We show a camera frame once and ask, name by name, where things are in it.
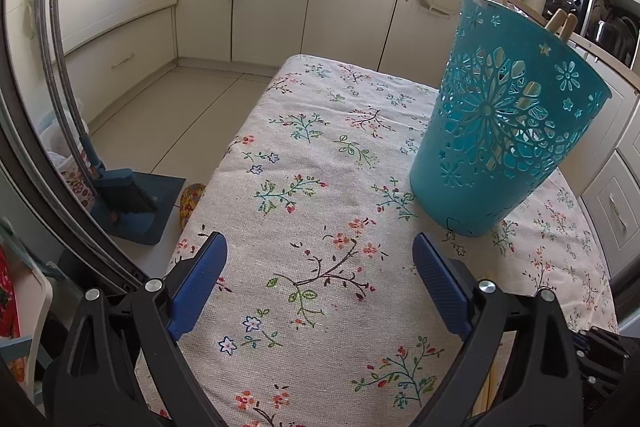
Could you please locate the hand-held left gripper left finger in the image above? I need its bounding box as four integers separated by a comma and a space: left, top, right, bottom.
42, 231, 229, 427

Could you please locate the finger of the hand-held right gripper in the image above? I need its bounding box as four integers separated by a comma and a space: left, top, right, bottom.
575, 326, 633, 427

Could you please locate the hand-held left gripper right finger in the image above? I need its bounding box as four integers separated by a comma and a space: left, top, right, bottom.
411, 231, 584, 427

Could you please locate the teal perforated plastic basket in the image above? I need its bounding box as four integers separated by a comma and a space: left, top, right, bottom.
409, 0, 612, 238

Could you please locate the floral slipper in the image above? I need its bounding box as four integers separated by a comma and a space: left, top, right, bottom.
179, 183, 206, 230

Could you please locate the dark blue dustpan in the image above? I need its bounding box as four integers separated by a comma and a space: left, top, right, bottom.
90, 172, 187, 247

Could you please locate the floral tablecloth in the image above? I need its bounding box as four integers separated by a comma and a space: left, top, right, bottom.
135, 54, 621, 427

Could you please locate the white folding shelf rack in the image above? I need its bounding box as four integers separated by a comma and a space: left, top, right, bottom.
0, 217, 56, 408

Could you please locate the white plastic bin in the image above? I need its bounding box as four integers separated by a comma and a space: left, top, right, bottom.
40, 112, 91, 158

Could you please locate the black pot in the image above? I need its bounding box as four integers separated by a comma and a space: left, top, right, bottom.
592, 14, 638, 58

